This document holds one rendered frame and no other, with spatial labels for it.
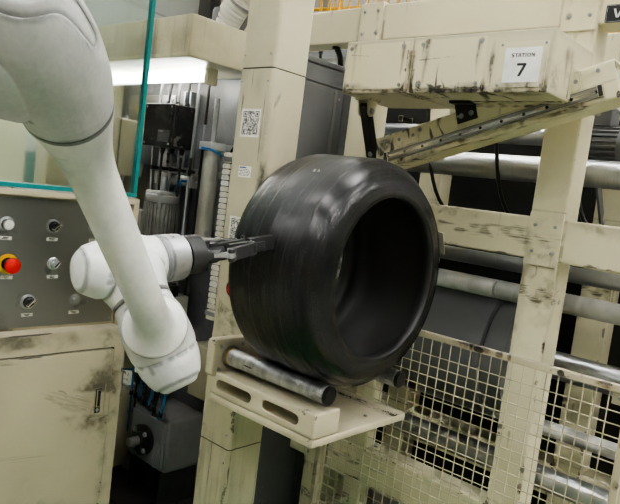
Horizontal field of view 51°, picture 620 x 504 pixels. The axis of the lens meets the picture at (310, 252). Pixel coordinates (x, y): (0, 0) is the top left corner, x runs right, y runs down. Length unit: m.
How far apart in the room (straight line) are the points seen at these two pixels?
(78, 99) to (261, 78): 1.13
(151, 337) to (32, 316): 0.86
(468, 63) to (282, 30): 0.48
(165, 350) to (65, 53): 0.55
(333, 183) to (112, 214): 0.65
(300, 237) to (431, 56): 0.65
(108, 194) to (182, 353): 0.32
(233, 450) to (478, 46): 1.23
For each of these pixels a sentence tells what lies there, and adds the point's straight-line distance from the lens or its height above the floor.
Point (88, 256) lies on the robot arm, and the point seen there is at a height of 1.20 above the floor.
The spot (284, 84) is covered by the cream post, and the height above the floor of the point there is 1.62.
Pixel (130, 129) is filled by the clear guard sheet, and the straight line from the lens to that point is 1.90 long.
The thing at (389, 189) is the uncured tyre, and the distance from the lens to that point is 1.50.
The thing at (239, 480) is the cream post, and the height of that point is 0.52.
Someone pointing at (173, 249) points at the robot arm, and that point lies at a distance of 1.19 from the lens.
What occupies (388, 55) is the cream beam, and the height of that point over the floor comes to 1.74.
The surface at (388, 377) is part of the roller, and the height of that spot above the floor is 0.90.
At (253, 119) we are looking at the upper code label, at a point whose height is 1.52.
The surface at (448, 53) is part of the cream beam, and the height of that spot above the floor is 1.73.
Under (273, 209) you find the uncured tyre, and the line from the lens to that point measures 1.44.
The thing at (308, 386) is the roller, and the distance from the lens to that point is 1.51.
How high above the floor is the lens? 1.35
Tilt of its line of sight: 5 degrees down
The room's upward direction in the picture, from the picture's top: 7 degrees clockwise
